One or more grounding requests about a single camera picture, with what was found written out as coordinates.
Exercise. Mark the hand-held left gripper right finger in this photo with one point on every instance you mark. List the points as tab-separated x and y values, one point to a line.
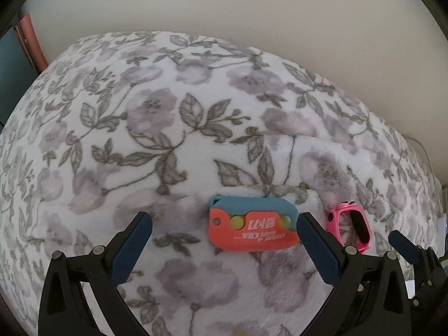
316	248

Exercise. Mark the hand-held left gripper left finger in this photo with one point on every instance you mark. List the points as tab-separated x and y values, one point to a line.
131	248

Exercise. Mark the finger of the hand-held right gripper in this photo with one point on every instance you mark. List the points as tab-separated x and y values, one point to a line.
406	248

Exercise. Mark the pink watch band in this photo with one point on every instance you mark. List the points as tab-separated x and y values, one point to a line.
339	224

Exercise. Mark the orange carrot knife toy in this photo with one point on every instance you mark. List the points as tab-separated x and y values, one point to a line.
252	234

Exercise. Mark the floral grey white blanket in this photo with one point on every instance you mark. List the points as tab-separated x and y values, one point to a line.
140	129

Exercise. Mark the dark blue cabinet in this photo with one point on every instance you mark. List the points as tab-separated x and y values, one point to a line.
12	73

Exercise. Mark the pink rolled mat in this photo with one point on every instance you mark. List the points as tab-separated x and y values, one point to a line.
31	42

